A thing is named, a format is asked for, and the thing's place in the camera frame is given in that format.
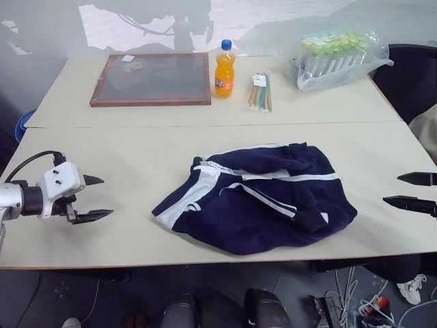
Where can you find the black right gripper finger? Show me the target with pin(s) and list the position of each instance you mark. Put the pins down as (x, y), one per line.
(420, 179)
(414, 204)

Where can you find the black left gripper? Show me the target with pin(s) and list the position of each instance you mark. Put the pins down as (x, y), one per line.
(64, 206)

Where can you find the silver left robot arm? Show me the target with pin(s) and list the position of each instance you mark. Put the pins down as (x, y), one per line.
(13, 200)

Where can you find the beige fabric bundle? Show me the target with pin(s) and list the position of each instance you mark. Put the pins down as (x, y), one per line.
(425, 131)

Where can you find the dark trouser leg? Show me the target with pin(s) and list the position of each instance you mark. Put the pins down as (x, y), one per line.
(396, 268)

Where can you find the white sneaker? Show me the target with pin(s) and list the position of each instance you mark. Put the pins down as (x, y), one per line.
(411, 290)

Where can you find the black mesh office chair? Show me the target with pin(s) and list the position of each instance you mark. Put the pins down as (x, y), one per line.
(406, 82)

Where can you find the blue round bucket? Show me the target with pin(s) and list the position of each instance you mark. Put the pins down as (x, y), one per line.
(22, 124)

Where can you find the red and white floor object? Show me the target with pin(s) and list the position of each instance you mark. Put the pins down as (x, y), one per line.
(380, 303)

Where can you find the white shoe tip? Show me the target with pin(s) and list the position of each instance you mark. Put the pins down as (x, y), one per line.
(71, 323)

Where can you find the wood-framed dark board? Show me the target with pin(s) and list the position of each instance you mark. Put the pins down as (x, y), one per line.
(153, 80)

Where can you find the small clear plastic packet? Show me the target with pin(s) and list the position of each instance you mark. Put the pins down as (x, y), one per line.
(134, 66)

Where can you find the black power strip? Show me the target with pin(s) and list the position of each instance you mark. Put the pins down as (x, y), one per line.
(324, 309)

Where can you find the dark rounded grey shape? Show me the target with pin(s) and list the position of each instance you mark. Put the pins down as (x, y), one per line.
(179, 312)

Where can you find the plastic bag of capped tubes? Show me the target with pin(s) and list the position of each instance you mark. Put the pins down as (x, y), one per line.
(327, 58)

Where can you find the navy blue white-striped shorts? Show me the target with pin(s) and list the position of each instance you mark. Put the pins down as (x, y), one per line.
(259, 212)

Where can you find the orange soda bottle blue cap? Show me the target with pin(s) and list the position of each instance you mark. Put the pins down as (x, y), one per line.
(224, 78)

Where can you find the bag of coloured sticks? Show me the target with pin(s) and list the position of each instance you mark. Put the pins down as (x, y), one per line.
(259, 94)

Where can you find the dark rounded black shape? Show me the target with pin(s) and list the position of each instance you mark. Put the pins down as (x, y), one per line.
(266, 309)

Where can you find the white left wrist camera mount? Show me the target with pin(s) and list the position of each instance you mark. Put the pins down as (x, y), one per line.
(63, 179)

